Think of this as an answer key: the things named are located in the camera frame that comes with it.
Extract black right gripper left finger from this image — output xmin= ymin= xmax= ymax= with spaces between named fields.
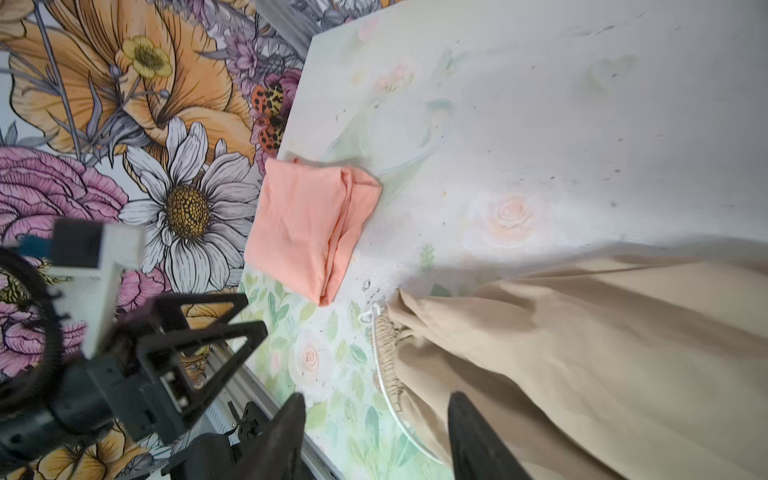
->
xmin=230 ymin=393 xmax=308 ymax=480

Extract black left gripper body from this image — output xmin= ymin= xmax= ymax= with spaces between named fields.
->
xmin=1 ymin=299 xmax=198 ymax=474

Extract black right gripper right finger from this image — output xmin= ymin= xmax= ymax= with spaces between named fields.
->
xmin=448 ymin=391 xmax=532 ymax=480

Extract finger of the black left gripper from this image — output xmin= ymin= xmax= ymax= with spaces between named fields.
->
xmin=148 ymin=292 xmax=248 ymax=332
xmin=137 ymin=320 xmax=268 ymax=425

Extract pink graphic t-shirt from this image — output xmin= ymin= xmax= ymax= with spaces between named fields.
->
xmin=244 ymin=159 xmax=383 ymax=307

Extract beige drawstring garment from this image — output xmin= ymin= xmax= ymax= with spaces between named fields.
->
xmin=372 ymin=256 xmax=767 ymax=479

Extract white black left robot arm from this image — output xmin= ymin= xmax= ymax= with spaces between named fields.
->
xmin=1 ymin=293 xmax=310 ymax=479

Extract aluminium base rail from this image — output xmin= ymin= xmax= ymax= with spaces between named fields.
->
xmin=206 ymin=344 xmax=343 ymax=479

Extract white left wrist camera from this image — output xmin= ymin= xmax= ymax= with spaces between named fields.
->
xmin=18 ymin=217 xmax=146 ymax=358

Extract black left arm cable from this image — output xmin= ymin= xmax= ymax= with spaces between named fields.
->
xmin=0 ymin=247 xmax=65 ymax=415

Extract left aluminium corner post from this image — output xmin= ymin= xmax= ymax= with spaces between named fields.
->
xmin=250 ymin=0 xmax=321 ymax=60

